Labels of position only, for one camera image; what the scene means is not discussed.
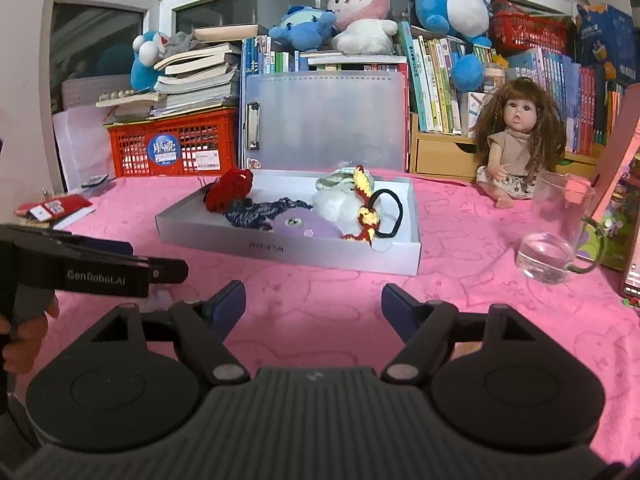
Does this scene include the stack of books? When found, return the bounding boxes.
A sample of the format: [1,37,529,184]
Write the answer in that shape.
[96,25,260,122]

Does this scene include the pink cube eraser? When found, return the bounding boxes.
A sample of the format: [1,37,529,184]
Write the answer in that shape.
[564,174,593,205]

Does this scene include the clear glass mug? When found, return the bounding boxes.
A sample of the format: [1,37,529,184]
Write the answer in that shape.
[515,171,606,285]

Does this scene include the white shallow cardboard box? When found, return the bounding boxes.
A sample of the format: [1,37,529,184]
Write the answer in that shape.
[155,170,422,276]

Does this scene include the red packet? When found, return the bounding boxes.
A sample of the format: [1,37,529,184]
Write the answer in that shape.
[14,194,91,222]

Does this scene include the large blue white plush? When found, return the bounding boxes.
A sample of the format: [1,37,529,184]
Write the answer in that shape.
[408,0,494,94]

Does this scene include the red knitted pouch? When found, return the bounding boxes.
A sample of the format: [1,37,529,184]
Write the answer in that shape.
[203,167,254,214]

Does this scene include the red plastic crate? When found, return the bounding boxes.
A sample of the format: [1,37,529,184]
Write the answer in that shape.
[107,107,239,178]

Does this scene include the green white fabric pouch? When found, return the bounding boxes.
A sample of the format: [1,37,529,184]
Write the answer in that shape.
[314,165,374,191]

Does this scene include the white fluffy plush ball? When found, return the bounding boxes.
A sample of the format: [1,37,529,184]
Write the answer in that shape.
[312,186,366,238]

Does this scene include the brown haired baby doll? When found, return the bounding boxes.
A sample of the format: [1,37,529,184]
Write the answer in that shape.
[475,77,566,209]

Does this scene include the blue cardboard box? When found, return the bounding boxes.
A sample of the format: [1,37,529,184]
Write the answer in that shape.
[576,3,638,84]

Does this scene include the purple plush pouch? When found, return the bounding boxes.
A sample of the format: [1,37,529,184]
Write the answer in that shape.
[271,208,343,238]

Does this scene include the red mesh basket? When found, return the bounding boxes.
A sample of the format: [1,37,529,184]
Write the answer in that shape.
[489,0,570,54]

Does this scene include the translucent plastic file folder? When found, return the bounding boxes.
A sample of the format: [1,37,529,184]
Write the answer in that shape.
[239,70,409,171]

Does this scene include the row of upright books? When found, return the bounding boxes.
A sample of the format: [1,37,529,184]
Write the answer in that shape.
[242,22,626,157]

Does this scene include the pink white bunny plush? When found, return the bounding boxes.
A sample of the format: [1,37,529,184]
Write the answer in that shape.
[326,0,398,55]

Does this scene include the left hand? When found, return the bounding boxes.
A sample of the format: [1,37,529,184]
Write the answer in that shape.
[2,296,60,375]

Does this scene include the wooden drawer organizer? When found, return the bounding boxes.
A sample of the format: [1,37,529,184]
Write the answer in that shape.
[408,112,604,182]

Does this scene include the smartphone with lit screen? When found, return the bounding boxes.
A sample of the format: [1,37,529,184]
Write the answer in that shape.
[622,252,640,299]

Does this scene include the small blue plush toy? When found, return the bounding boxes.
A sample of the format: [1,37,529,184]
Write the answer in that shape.
[268,6,336,52]

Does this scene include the blue white cat plush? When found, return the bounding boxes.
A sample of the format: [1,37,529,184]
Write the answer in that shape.
[130,30,169,92]

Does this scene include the yellow red crochet hair tie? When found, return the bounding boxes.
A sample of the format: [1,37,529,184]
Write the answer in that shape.
[342,164,406,246]

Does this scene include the navy floral drawstring pouch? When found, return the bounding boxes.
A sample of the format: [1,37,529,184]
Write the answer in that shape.
[224,197,312,231]

